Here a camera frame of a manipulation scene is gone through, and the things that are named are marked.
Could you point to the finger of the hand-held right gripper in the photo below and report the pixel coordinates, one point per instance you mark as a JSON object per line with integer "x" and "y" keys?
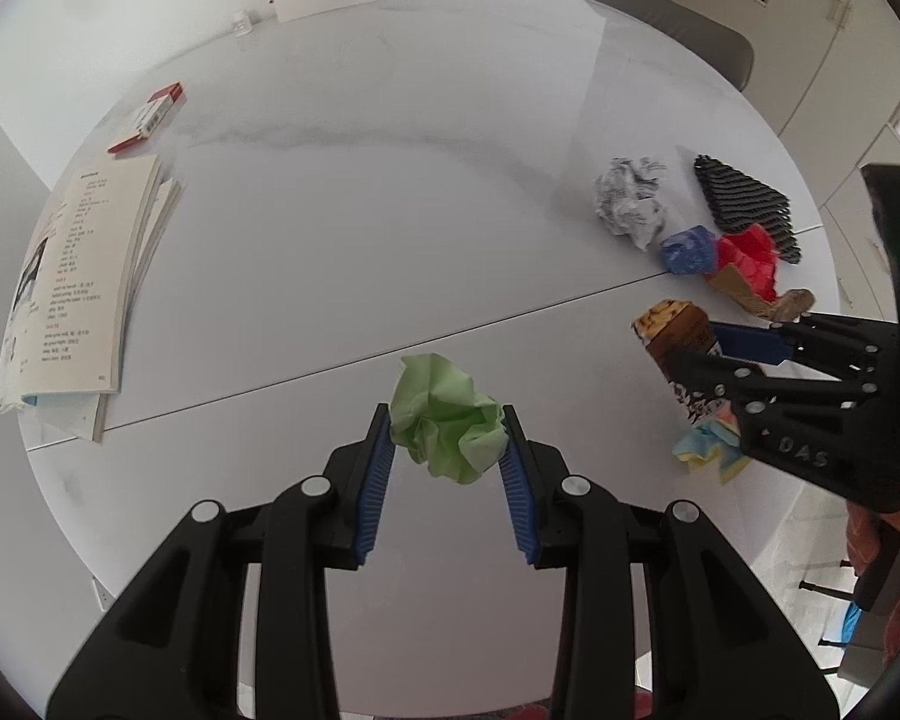
{"x": 720, "y": 382}
{"x": 750, "y": 343}

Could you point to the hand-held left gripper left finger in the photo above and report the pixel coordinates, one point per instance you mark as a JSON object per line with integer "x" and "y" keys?
{"x": 371, "y": 495}

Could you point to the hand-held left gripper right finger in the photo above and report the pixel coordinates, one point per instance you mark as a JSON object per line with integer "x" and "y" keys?
{"x": 516, "y": 495}

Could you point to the brown snack carton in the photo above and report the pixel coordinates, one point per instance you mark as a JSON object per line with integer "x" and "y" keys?
{"x": 682, "y": 360}

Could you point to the green paper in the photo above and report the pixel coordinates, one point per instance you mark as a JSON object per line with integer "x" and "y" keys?
{"x": 446, "y": 420}

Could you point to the person's right hand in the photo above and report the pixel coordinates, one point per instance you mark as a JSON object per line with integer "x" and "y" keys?
{"x": 866, "y": 540}

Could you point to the crumpled yellow and blue paper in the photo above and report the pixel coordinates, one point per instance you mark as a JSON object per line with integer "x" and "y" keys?
{"x": 712, "y": 450}

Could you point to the crumpled red paper box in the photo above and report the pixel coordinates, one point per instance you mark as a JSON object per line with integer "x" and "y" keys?
{"x": 757, "y": 274}

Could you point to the black metal stand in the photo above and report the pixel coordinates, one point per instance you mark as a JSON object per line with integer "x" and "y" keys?
{"x": 825, "y": 589}

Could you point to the crumpled white printed paper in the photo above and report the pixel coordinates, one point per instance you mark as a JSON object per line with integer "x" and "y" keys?
{"x": 634, "y": 199}

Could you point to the grey chair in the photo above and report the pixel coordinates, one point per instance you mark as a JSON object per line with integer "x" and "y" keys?
{"x": 679, "y": 26}

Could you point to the open book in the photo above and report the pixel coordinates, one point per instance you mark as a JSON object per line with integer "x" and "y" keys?
{"x": 75, "y": 292}

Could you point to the red and white box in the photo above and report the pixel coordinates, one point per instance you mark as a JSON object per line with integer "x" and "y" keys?
{"x": 150, "y": 118}

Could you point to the small white bottle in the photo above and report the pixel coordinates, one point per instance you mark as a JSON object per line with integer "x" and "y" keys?
{"x": 241, "y": 22}

